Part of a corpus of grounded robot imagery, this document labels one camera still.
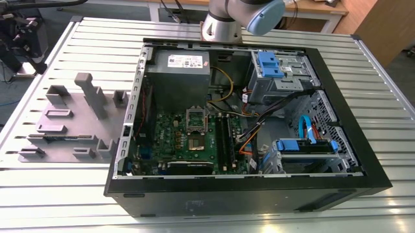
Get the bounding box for black RAM slot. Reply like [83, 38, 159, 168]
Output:
[219, 116, 230, 170]
[228, 116, 239, 169]
[215, 116, 226, 171]
[223, 116, 235, 170]

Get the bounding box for blue plastic drive latch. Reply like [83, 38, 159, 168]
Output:
[258, 50, 279, 78]

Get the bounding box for wire locking lever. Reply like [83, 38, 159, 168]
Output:
[206, 113, 211, 150]

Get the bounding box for wooden desk white frame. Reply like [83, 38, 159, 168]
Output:
[148, 0, 350, 34]

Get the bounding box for orange wire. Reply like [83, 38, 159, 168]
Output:
[239, 134, 260, 156]

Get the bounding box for grey parts rack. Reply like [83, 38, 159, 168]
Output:
[17, 72, 131, 164]

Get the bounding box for grey power supply unit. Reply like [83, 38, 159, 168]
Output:
[146, 50, 212, 116]

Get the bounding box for black PC case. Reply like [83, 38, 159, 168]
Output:
[103, 36, 394, 218]

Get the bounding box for green motherboard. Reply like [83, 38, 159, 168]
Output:
[130, 113, 251, 176]

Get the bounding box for blue empty disk carrier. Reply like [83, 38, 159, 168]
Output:
[260, 150, 280, 174]

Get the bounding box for metal drive cage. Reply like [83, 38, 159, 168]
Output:
[248, 50, 322, 105]

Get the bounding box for thin cable metal plug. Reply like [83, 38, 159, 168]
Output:
[160, 0, 183, 24]

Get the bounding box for office chair wheel base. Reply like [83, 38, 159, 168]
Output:
[402, 43, 415, 59]

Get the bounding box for yellow wire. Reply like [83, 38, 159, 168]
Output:
[208, 67, 234, 102]

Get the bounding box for green RAM stick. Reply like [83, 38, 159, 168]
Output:
[44, 135, 80, 142]

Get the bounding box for thick black cable bundle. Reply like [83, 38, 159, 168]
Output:
[238, 89, 318, 143]

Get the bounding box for metal socket cover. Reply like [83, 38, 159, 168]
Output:
[184, 107, 208, 135]

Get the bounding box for metal disk bay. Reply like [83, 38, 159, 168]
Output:
[259, 138, 352, 175]

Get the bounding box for hard disk in blue carrier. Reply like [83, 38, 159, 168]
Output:
[274, 138, 340, 155]

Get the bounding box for black graphics card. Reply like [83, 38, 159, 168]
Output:
[164, 160, 215, 175]

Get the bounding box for wooden cabinet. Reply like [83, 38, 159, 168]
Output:
[332, 0, 415, 68]

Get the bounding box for blue flat data wire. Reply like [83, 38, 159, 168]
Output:
[298, 115, 320, 145]

